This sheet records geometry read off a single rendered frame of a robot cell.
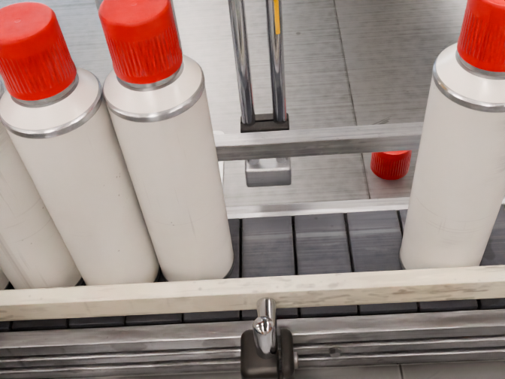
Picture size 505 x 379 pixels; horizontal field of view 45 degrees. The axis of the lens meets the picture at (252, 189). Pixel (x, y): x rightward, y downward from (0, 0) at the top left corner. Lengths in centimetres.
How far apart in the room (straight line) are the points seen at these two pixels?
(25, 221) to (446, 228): 24
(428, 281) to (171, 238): 16
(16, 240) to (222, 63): 36
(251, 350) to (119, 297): 9
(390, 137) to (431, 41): 32
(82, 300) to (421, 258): 21
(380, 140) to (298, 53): 30
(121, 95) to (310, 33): 43
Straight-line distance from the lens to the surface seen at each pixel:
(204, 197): 35
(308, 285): 37
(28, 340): 44
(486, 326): 42
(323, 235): 44
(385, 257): 43
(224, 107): 62
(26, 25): 30
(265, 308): 37
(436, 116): 32
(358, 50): 68
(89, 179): 33
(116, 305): 39
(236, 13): 37
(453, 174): 33
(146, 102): 30
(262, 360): 34
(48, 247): 40
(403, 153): 52
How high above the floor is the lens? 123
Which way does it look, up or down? 48 degrees down
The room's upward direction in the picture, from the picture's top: 6 degrees counter-clockwise
